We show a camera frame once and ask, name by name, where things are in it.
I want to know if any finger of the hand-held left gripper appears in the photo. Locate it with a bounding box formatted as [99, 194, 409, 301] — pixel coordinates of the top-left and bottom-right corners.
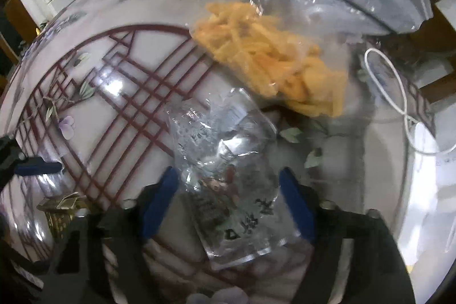
[0, 135, 64, 190]

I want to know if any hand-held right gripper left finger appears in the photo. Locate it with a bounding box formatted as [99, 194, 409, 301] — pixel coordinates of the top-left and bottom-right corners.
[43, 166, 179, 304]

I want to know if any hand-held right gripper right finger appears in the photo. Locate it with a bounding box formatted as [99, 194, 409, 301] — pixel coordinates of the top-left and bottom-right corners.
[279, 166, 416, 304]

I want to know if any clear printed plastic wrapper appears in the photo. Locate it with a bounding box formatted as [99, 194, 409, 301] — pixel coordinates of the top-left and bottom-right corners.
[166, 87, 303, 271]

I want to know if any clear bag of orange snacks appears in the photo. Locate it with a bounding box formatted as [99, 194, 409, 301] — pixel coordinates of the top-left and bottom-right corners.
[190, 0, 433, 119]

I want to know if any plain wooden chair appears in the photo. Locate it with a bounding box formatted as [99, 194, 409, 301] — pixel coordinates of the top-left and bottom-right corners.
[406, 0, 456, 105]

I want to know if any white charger cable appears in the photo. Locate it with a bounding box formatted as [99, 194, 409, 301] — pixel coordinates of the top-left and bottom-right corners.
[363, 48, 456, 157]

